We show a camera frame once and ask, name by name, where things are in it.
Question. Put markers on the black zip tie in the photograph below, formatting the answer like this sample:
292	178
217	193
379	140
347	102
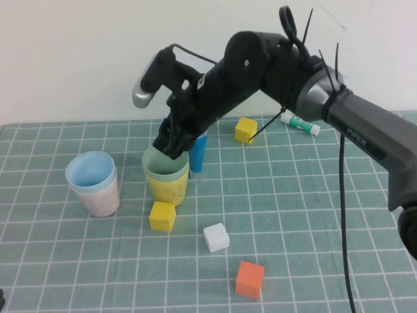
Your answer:
308	26
267	126
332	84

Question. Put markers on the orange cube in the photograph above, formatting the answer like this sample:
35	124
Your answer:
249	280

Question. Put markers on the tall blue paper cone cup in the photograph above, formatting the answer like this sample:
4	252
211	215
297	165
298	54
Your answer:
198	156

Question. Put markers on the yellow plastic cup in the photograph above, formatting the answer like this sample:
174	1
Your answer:
169	192

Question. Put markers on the light blue plastic cup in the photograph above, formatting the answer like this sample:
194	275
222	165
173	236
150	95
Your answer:
88	169

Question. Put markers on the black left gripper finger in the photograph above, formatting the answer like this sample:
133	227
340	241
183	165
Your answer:
2	301

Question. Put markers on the yellow wooden cube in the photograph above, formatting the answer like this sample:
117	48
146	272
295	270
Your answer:
242	130
162	216

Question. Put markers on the white green glue stick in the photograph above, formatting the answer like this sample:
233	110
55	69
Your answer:
303	124

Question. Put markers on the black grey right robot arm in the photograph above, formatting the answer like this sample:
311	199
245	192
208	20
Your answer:
358	124

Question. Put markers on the green plastic cup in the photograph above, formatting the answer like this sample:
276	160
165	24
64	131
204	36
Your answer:
156	169

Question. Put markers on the white cube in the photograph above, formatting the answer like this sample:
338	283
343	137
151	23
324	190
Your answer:
216	238

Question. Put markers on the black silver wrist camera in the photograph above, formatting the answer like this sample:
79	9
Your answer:
143	94

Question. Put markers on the pink plastic cup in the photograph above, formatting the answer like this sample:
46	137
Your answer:
101	205

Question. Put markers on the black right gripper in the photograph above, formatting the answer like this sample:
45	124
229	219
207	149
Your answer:
208	98

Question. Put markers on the green grid tablecloth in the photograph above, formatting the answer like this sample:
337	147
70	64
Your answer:
293	212

